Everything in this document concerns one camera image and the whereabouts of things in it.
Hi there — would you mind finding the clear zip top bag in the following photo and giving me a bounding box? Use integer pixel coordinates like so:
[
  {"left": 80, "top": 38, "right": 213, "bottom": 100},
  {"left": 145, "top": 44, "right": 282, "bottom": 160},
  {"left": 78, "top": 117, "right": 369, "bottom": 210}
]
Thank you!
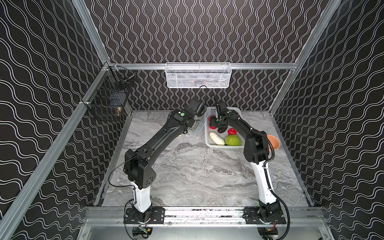
[{"left": 179, "top": 114, "right": 210, "bottom": 137}]

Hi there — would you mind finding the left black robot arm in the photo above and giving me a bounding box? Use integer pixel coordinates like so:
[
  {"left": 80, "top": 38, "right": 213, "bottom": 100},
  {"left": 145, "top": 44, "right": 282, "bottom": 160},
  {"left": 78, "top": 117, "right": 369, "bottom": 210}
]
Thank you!
[{"left": 123, "top": 99, "right": 207, "bottom": 221}]

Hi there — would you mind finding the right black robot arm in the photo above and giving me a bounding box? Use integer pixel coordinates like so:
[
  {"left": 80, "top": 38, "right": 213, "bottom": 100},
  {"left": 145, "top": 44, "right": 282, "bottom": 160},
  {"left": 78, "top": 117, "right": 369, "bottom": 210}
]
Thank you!
[{"left": 210, "top": 101, "right": 286, "bottom": 224}]

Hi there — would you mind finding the white daikon radish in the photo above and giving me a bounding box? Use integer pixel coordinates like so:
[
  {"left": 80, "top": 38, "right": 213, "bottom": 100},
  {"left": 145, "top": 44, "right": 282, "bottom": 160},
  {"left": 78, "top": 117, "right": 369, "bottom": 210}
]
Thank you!
[{"left": 209, "top": 132, "right": 226, "bottom": 146}]

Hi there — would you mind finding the white plastic basket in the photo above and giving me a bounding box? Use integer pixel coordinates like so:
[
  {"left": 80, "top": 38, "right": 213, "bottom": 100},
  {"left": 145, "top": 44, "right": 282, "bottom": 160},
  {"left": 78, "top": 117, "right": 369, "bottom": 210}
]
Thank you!
[{"left": 204, "top": 106, "right": 245, "bottom": 150}]

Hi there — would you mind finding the green cabbage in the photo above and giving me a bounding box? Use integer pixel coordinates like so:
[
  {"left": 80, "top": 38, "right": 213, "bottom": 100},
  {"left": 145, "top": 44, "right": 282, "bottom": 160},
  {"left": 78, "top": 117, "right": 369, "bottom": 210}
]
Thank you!
[{"left": 225, "top": 134, "right": 242, "bottom": 146}]

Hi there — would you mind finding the orange ceramic bowl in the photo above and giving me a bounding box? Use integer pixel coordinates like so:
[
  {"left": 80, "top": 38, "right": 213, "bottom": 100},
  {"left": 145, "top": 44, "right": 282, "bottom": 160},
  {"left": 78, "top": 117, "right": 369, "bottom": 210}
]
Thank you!
[{"left": 267, "top": 135, "right": 281, "bottom": 150}]

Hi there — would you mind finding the white mesh wall basket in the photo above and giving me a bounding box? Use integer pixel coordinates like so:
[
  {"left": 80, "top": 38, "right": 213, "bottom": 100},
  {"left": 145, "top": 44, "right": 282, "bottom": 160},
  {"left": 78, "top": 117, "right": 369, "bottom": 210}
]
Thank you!
[{"left": 165, "top": 62, "right": 232, "bottom": 89}]

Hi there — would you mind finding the black wire wall basket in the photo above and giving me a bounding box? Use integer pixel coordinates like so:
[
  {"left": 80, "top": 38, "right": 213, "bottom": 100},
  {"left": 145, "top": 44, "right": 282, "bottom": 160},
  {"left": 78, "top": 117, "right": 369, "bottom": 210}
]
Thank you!
[{"left": 83, "top": 62, "right": 137, "bottom": 123}]

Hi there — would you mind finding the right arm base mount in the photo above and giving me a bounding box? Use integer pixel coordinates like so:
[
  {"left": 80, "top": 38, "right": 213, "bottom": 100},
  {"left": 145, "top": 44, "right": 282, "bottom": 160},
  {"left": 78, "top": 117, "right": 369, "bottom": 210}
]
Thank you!
[{"left": 242, "top": 206, "right": 287, "bottom": 225}]

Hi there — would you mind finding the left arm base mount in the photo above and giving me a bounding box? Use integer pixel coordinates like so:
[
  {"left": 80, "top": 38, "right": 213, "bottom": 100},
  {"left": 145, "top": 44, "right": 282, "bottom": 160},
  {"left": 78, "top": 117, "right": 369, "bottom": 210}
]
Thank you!
[{"left": 124, "top": 206, "right": 166, "bottom": 225}]

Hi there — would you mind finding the aluminium front rail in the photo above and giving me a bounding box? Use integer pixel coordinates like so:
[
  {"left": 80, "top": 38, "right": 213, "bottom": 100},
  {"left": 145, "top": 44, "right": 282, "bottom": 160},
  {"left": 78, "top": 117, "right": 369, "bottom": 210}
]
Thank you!
[{"left": 83, "top": 207, "right": 326, "bottom": 227}]

